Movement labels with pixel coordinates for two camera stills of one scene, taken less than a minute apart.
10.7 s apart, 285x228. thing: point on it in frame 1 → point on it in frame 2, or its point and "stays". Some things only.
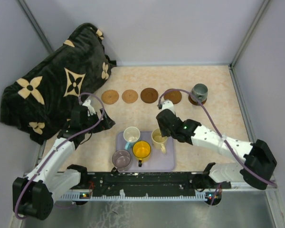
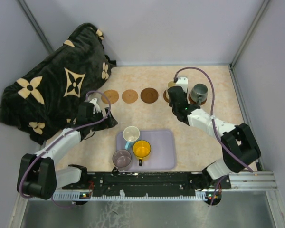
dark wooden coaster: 149,95 stays
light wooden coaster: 129,96 stays
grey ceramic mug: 200,90 stays
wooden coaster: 195,103 stays
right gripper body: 166,132 → 174,109
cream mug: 158,142 → 171,83
